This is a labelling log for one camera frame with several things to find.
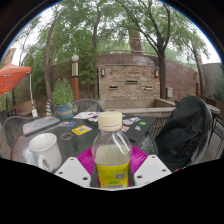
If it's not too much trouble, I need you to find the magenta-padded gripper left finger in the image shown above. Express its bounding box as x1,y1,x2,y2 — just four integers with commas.
54,146,98,189

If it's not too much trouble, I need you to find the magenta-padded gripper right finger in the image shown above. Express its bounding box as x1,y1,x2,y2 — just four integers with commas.
128,145,173,188

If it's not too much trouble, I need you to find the clear bottle with yellow label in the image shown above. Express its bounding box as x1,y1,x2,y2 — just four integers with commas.
91,111,133,190

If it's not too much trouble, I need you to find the white ceramic mug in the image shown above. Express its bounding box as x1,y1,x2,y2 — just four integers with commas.
28,132,63,174

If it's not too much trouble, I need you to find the yellow card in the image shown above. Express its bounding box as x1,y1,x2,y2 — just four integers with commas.
71,124,93,136

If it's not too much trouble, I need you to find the black laptop with stickers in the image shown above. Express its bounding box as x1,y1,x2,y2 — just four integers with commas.
84,113,157,143

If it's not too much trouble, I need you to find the small blue printed card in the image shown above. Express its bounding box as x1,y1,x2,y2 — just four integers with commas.
59,120,77,128

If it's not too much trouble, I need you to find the black jacket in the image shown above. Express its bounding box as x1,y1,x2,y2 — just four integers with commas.
154,95,213,173

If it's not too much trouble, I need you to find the grey chair carrying jacket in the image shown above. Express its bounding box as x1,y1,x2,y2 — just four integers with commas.
146,95,214,174

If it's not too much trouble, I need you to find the grey laptop with stickers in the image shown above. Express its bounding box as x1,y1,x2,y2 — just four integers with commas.
22,115,62,137

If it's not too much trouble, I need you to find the white printed booklet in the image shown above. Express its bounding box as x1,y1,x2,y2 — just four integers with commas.
72,111,100,120

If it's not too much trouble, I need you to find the blue and yellow striped cone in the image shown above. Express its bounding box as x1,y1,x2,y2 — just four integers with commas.
45,98,54,117

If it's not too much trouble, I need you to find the potted green plant, blue pot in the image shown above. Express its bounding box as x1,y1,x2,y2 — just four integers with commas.
51,78,78,122

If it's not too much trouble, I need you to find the wooden bench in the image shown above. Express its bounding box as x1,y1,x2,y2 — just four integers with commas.
11,99,34,116

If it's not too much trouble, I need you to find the round dark patio table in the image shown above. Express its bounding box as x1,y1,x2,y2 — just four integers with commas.
206,103,222,118

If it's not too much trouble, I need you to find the orange patio umbrella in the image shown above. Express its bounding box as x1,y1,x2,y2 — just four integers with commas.
0,61,39,118

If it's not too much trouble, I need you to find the small dark round ring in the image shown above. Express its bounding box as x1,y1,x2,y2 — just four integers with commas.
59,132,74,141

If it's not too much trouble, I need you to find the grey wall box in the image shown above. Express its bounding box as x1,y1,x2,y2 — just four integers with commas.
165,87,174,99

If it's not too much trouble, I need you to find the striped lamp post, globe light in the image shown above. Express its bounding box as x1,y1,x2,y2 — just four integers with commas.
70,54,81,102

